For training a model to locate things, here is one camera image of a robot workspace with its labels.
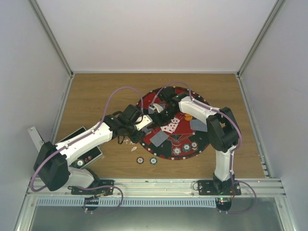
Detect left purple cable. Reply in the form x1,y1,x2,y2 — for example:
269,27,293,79
29,86,144,193

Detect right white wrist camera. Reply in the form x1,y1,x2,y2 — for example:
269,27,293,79
149,103,164,113

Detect red black chip stack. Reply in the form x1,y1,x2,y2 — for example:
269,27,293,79
137,157,144,164

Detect red chips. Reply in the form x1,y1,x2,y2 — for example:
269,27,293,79
191,142,198,150

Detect dealt blue playing card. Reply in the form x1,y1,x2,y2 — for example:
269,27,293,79
190,119,207,132

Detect purple chips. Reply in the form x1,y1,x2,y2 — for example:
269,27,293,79
173,147,181,156

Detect purple cable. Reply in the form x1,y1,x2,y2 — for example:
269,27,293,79
29,86,144,193
150,81,257,215

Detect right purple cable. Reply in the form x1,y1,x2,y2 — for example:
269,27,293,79
150,81,257,215

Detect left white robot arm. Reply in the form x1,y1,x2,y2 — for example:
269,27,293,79
33,104,152,194

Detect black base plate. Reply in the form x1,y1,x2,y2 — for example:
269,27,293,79
192,180,242,196
68,180,115,196

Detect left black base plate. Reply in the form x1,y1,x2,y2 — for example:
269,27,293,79
68,180,115,196

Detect orange big blind button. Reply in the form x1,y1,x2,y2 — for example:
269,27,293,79
185,114,193,121

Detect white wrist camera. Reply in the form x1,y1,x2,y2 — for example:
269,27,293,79
134,115,153,131
149,103,164,113

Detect face up hearts card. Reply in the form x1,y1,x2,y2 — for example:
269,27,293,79
161,123,178,134

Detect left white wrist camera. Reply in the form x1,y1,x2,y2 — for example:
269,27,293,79
134,115,153,131

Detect slotted grey cable duct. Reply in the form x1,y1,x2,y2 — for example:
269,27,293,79
37,197,216,208

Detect teal blue chip stack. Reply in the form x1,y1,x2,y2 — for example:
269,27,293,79
150,157,157,165

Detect teal chips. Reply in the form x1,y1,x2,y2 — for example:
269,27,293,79
182,144,191,153

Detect chip stack in case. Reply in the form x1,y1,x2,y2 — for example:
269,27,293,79
73,159,85,168

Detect round red black poker mat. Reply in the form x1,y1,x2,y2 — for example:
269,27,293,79
139,86,210,160

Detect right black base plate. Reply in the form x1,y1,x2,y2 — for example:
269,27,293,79
192,180,242,196

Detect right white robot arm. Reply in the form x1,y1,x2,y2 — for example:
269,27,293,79
149,87,242,195

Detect white plastic wrap scraps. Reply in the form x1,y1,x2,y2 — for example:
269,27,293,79
122,139,138,152

